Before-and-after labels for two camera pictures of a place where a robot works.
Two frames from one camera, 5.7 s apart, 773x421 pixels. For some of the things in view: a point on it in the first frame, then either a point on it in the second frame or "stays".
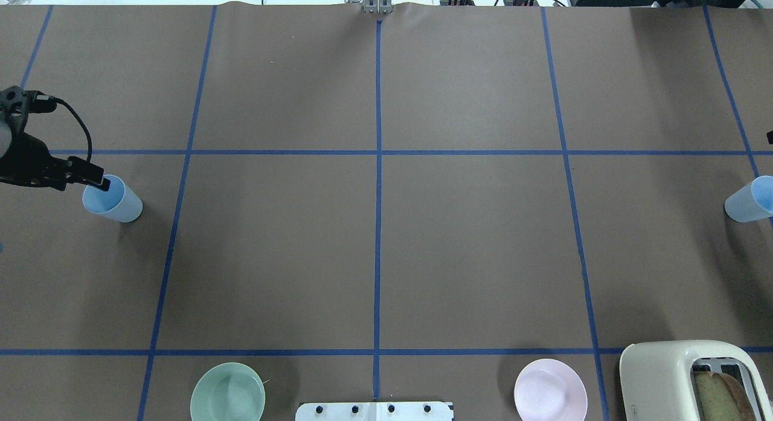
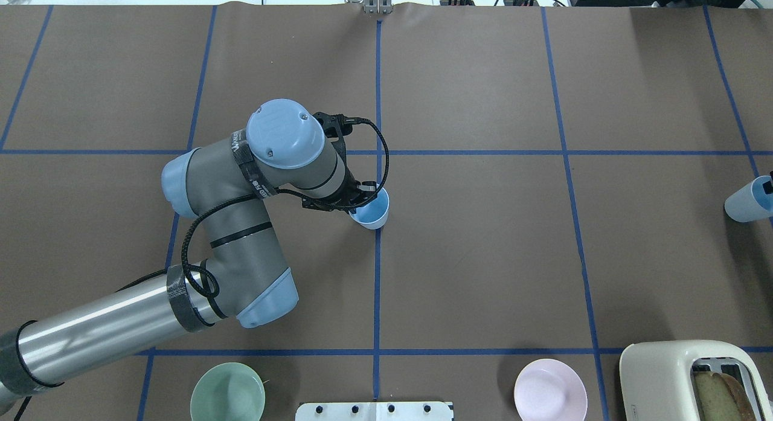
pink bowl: [550, 389] stays
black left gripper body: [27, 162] → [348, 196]
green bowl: [228, 391] stays
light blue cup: [119, 203] → [373, 215]
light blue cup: [753, 202] stays
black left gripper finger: [78, 170] → [366, 191]
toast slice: [721, 398] stays
